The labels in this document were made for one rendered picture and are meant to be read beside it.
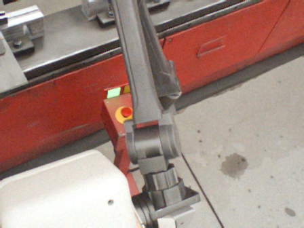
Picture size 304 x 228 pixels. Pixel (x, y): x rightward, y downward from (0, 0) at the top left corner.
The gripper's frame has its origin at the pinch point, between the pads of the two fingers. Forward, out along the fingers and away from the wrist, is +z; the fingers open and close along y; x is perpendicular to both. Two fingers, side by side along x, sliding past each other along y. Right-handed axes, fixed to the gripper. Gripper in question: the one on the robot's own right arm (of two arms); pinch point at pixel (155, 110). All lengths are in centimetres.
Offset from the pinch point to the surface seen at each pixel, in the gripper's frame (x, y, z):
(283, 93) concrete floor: -117, 8, 86
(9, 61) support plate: 44, 23, -15
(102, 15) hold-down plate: 6.3, 39.4, -0.6
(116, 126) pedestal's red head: 14.8, -1.5, 1.7
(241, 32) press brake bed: -68, 32, 31
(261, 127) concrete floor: -90, -9, 81
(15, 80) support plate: 44, 16, -17
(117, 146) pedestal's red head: 14.8, -7.2, 8.9
